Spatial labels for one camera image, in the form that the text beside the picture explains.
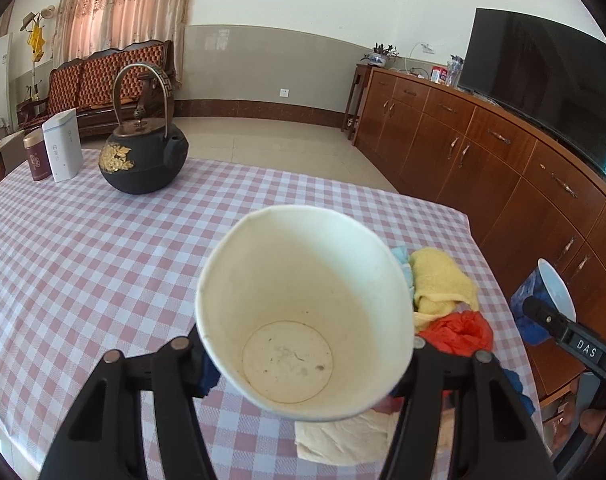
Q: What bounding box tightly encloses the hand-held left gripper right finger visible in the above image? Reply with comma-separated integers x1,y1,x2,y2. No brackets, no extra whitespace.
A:
380,337,559,480

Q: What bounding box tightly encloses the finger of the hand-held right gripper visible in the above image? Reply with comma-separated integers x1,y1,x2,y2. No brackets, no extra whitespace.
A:
520,296,574,343

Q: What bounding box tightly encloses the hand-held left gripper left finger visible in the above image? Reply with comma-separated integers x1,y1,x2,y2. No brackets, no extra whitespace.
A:
37,324,221,480

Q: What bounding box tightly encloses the beige knotted cloth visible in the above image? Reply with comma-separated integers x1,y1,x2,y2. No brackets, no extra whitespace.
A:
294,407,454,466

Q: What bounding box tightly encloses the light blue face mask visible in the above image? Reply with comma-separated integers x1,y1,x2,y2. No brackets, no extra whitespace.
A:
390,246,415,301

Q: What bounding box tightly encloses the blue and white paper cup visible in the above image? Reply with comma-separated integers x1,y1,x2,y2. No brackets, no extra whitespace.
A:
194,204,416,422

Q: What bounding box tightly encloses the red cloth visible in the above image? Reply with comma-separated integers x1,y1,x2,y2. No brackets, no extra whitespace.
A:
417,310,494,358

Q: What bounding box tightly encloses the dark blue cloth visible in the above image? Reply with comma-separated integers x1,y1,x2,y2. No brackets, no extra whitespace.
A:
488,352,535,416

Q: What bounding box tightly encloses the yellow cloth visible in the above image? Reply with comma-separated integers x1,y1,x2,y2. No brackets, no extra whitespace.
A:
408,247,480,332

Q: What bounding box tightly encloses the pink checkered tablecloth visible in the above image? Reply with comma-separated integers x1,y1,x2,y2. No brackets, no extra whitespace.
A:
0,156,544,480

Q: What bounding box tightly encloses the long wooden cabinet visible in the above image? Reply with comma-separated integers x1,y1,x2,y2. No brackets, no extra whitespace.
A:
355,66,606,411

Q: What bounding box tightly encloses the black cast iron teapot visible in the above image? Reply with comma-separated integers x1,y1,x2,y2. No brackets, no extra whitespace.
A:
99,61,190,194

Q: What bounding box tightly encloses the black flat television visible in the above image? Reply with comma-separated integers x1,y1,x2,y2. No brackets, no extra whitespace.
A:
457,7,606,183

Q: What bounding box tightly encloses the clear glass jar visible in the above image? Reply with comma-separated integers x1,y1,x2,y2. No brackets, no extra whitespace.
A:
445,55,466,88

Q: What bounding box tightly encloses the white tea tin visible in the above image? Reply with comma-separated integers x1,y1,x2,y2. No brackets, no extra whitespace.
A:
42,108,84,183

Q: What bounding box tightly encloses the maroon tea tin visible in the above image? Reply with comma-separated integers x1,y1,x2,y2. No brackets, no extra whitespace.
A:
23,129,54,182

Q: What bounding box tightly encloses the small wooden side table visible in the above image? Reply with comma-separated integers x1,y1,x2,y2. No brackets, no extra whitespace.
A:
342,64,374,147

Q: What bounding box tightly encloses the small potted plant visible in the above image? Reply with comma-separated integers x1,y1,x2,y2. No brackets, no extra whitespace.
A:
363,42,400,68

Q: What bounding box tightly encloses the carved wooden sofa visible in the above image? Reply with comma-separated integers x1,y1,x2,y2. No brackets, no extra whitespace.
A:
17,40,176,141

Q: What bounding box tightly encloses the coat rack with hat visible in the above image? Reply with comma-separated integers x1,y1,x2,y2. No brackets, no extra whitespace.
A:
20,5,56,101

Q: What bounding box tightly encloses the embroidered beige curtain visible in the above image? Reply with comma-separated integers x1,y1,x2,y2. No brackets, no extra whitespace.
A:
50,0,196,101

